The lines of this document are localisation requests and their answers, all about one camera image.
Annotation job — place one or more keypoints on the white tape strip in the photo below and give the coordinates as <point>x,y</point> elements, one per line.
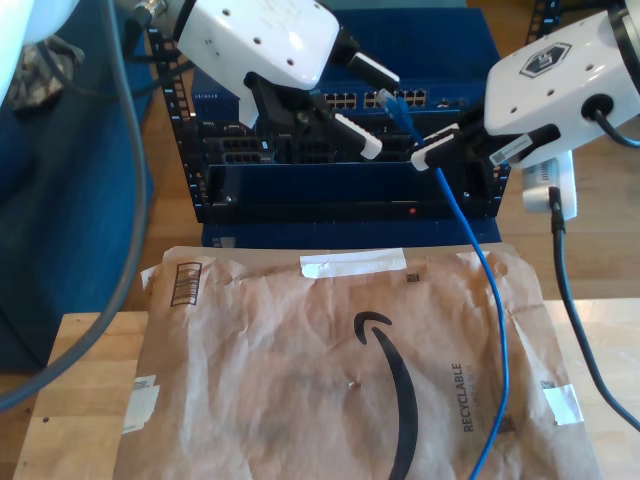
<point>350,262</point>
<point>562,405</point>

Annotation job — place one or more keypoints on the blue sofa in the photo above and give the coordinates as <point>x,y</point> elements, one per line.
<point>60,225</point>

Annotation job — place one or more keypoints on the black rack frame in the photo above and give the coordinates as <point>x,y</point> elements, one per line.
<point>175,105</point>

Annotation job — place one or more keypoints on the black rack server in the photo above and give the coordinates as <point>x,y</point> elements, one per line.
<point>230,145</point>

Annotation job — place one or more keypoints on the blue network switch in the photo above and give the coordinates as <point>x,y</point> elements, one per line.
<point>430,50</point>

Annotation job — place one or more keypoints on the brown paper mailer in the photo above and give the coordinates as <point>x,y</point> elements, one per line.
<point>250,375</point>

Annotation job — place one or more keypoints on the white shipping label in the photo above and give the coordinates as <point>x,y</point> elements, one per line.
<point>142,402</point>

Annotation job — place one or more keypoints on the camouflage cloth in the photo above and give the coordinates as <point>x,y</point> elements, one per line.
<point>45,85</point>

